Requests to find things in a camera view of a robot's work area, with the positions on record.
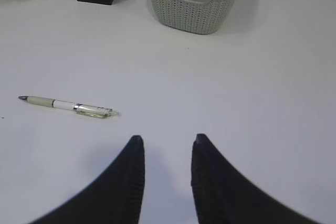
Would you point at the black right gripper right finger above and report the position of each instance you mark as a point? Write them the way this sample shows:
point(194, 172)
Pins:
point(223, 195)

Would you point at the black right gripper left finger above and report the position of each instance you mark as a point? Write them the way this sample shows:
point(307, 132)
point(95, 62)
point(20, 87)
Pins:
point(115, 196)

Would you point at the beige grip white pen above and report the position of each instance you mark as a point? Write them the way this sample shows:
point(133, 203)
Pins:
point(82, 109)

